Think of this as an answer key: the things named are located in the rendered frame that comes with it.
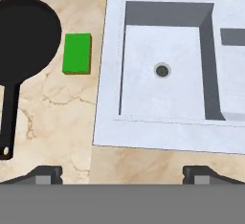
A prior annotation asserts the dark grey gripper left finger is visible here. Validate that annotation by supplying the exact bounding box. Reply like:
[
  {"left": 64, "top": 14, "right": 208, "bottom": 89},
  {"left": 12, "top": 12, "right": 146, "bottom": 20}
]
[{"left": 0, "top": 166, "right": 63, "bottom": 186}]

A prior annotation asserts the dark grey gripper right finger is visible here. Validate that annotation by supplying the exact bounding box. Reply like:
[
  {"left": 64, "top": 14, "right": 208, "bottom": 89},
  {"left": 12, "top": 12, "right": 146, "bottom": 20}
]
[{"left": 182, "top": 166, "right": 245, "bottom": 186}]

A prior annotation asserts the white double sink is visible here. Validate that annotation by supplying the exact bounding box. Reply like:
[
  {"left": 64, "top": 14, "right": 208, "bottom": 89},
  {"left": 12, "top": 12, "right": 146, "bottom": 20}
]
[{"left": 92, "top": 0, "right": 245, "bottom": 155}]

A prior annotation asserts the green sponge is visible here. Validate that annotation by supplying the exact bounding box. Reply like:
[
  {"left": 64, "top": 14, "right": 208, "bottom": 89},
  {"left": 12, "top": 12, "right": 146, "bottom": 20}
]
[{"left": 61, "top": 33, "right": 93, "bottom": 76}]

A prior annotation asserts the black frying pan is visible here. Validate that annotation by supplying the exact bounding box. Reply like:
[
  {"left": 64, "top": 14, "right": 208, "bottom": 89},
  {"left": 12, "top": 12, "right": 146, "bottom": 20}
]
[{"left": 0, "top": 0, "right": 62, "bottom": 161}]

